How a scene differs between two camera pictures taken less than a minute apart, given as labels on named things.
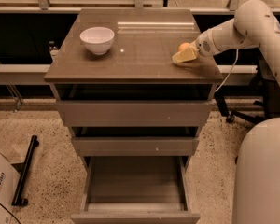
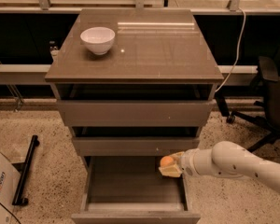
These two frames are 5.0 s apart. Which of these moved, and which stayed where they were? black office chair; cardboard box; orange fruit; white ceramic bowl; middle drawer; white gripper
Moved: white gripper; orange fruit
Stayed: middle drawer; black office chair; cardboard box; white ceramic bowl
